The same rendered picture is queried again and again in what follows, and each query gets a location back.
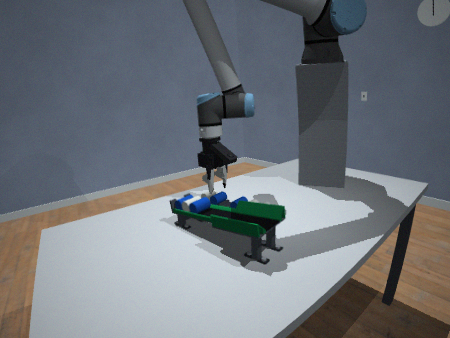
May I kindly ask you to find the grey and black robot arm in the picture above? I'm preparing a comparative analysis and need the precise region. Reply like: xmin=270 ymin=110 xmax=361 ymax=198
xmin=183 ymin=0 xmax=367 ymax=164

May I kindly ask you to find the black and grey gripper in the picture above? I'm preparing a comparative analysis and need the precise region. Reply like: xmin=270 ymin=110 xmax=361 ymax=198
xmin=197 ymin=137 xmax=228 ymax=194

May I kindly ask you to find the blue cylinder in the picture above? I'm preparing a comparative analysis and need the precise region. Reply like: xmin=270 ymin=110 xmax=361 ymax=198
xmin=189 ymin=197 xmax=211 ymax=214
xmin=230 ymin=196 xmax=248 ymax=208
xmin=210 ymin=191 xmax=227 ymax=205
xmin=175 ymin=195 xmax=193 ymax=210

